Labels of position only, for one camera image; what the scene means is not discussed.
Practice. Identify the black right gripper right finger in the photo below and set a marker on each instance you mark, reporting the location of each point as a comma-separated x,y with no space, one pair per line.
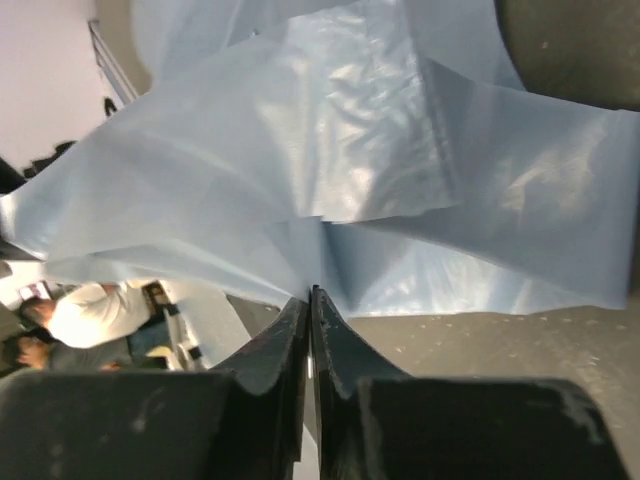
375,421

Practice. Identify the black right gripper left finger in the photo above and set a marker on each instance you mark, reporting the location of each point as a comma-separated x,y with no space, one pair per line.
242,419

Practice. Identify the light blue trash bag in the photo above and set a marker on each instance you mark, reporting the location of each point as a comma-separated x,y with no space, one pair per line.
386,151

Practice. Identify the person in white shirt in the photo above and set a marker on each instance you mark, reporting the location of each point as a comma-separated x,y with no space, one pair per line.
91,315

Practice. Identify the person in grey shirt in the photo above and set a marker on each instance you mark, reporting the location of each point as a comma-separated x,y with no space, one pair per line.
29,351

